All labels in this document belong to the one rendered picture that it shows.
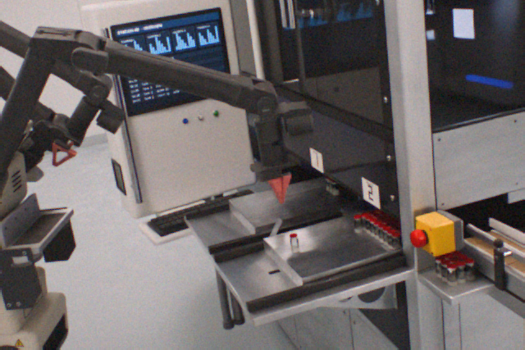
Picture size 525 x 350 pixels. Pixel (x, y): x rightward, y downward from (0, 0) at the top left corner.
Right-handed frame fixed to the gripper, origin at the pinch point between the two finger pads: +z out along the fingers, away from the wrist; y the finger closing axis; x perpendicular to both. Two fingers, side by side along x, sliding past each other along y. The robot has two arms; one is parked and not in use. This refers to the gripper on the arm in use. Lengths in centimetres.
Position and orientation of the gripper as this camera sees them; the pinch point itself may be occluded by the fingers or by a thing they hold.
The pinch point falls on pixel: (280, 199)
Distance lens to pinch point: 147.7
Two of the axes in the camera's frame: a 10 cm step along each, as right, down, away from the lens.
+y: 9.3, -2.5, 2.7
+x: -3.2, -2.2, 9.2
